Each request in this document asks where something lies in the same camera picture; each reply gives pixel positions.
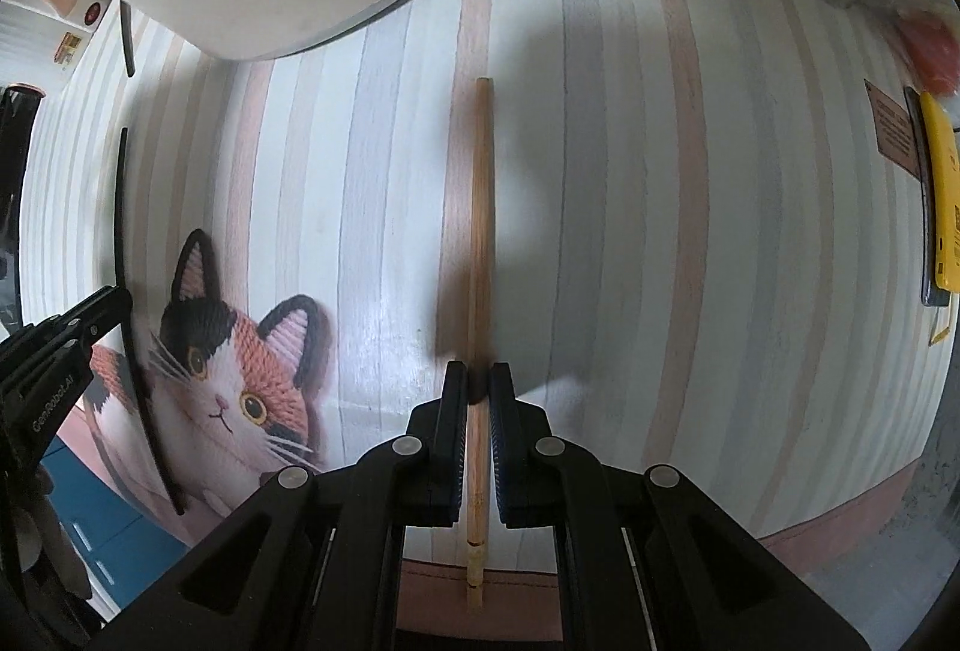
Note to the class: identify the long wooden chopstick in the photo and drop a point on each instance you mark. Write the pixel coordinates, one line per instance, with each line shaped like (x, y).
(480, 208)

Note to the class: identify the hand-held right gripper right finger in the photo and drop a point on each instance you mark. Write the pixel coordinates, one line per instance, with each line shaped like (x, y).
(499, 463)

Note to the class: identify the white pink electric kettle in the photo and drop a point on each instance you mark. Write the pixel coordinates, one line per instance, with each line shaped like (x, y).
(37, 36)

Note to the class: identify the yellow flat object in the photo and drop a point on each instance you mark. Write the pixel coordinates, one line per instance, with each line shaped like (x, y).
(943, 186)

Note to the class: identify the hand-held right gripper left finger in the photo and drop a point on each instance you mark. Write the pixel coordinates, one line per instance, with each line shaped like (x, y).
(454, 456)

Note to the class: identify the brown card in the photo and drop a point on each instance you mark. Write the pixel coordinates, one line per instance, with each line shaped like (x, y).
(896, 133)

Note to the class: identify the black chopstick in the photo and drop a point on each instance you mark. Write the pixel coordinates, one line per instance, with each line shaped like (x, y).
(120, 231)
(127, 43)

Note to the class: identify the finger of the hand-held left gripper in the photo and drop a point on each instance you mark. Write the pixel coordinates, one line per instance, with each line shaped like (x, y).
(94, 334)

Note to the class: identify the blue cabinet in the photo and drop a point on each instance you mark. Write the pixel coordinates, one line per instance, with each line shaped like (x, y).
(97, 531)

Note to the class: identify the striped cat mat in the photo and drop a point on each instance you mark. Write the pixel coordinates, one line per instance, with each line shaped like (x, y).
(637, 208)

